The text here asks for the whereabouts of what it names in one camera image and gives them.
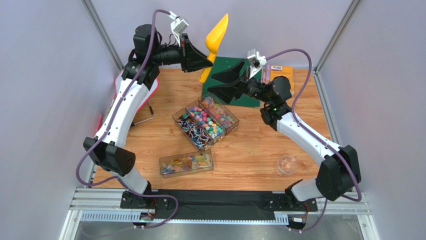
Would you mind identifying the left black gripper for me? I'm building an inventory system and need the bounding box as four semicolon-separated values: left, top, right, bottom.
152;33;214;74

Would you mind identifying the aluminium rail frame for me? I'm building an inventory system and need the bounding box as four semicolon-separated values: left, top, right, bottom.
60;188;380;240

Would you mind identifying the pink marker pen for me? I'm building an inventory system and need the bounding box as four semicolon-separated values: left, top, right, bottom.
262;64;271;85

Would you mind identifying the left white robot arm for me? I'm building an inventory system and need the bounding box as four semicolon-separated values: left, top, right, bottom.
83;23;213;195

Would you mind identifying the clear box of lollipops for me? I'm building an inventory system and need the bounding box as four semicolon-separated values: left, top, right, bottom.
172;108;213;151

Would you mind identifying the clear box of gummy candies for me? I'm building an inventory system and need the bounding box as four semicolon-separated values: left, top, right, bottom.
198;93;239;135

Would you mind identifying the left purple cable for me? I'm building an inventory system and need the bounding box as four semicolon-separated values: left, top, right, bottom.
75;8;179;231

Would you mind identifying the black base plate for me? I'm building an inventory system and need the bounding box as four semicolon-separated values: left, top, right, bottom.
120;189;318;221

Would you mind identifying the green cutting mat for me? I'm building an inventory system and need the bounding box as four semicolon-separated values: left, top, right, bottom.
201;56;261;108

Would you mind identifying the clear round jar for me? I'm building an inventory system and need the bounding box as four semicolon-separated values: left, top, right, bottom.
276;155;299;177

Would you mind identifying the yellow plastic scoop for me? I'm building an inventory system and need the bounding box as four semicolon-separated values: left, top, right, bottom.
205;13;229;64

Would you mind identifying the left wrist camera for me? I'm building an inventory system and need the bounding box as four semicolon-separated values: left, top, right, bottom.
169;11;189;41

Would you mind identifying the red framed whiteboard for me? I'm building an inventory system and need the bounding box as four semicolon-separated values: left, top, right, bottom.
110;70;159;128

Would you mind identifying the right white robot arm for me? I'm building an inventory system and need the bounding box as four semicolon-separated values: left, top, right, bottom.
207;59;362;203

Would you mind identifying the stack of books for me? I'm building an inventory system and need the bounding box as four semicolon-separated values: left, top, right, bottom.
94;98;115;140

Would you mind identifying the clear box of star candies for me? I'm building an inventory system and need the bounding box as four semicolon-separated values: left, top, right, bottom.
185;100;226;145

